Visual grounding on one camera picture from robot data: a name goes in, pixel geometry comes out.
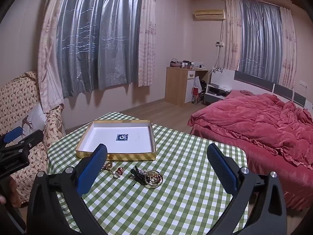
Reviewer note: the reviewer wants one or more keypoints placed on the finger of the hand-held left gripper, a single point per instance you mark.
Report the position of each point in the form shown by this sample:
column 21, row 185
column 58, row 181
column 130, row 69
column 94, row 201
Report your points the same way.
column 34, row 137
column 13, row 133

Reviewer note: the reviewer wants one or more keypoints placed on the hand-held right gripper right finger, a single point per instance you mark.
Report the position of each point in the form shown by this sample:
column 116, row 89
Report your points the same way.
column 223, row 170

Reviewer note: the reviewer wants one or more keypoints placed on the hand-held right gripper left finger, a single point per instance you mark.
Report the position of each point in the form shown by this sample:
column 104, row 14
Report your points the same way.
column 91, row 170

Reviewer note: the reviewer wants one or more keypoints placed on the red and gold brooch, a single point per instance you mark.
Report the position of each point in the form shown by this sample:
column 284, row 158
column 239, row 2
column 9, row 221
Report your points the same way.
column 119, row 171

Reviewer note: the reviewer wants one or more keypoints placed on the shallow gold cardboard box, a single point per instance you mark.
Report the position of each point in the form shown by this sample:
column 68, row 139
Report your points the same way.
column 137, row 137

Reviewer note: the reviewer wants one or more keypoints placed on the person's left hand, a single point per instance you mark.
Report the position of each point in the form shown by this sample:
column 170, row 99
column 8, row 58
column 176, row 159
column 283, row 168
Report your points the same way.
column 12, row 192

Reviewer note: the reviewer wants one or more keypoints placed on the white deer print pillow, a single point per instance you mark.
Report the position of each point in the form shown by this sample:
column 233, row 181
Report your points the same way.
column 36, row 117

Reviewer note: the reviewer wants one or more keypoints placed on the floral covered sofa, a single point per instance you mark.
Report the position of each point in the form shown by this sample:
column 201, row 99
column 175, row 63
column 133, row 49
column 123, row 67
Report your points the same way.
column 14, row 98

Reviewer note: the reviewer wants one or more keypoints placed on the green checkered tablecloth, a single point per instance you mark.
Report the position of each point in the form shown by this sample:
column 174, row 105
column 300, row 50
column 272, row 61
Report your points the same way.
column 183, row 176

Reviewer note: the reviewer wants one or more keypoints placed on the red blanket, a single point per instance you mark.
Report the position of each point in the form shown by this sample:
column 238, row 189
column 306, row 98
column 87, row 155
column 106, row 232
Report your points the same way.
column 256, row 120

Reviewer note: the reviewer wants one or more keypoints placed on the bed with red skirt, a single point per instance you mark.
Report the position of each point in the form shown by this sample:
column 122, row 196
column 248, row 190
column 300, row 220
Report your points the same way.
column 288, row 183

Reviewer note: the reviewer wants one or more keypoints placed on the pink floral curtain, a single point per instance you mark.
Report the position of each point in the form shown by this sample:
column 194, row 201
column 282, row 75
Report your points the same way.
column 288, row 53
column 49, row 66
column 146, row 41
column 232, row 34

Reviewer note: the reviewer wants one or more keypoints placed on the white nightstand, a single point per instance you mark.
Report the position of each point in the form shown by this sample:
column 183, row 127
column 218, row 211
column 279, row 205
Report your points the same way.
column 215, row 94

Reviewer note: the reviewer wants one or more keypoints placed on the red paper bag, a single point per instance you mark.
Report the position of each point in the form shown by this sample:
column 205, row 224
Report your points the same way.
column 195, row 96

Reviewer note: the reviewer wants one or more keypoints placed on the black backpack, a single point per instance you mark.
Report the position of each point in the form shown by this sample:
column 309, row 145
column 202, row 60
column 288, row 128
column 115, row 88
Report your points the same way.
column 204, row 87

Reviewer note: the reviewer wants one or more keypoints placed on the white plastic bag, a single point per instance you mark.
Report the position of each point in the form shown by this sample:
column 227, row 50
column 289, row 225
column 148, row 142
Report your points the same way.
column 197, row 83

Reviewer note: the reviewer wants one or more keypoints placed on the white and grey headboard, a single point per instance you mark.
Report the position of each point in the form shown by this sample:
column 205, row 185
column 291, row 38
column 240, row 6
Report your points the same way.
column 254, row 80

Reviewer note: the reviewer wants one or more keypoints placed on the wooden cabinet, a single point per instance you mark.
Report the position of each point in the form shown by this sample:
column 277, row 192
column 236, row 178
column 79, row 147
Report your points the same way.
column 176, row 88

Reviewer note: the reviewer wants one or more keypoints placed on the white power strip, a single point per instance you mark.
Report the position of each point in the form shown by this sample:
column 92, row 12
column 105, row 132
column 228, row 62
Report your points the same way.
column 198, row 67

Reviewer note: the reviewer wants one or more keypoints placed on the wide grey-blue sheer curtain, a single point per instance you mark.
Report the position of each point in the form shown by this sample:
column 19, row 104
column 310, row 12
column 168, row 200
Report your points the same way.
column 97, row 41

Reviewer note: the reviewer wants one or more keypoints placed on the small dark basket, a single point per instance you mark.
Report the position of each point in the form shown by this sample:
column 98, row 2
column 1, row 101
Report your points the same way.
column 175, row 63

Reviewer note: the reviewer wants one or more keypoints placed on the narrow grey-blue sheer curtain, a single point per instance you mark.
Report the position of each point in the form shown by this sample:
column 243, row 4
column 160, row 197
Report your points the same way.
column 259, row 41

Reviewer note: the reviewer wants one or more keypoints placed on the small white wall device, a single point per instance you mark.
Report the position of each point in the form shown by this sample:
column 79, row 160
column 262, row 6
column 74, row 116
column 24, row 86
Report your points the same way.
column 219, row 44

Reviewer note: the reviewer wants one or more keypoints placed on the wall air conditioner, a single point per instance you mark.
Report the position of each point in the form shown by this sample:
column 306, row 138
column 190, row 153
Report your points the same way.
column 209, row 14

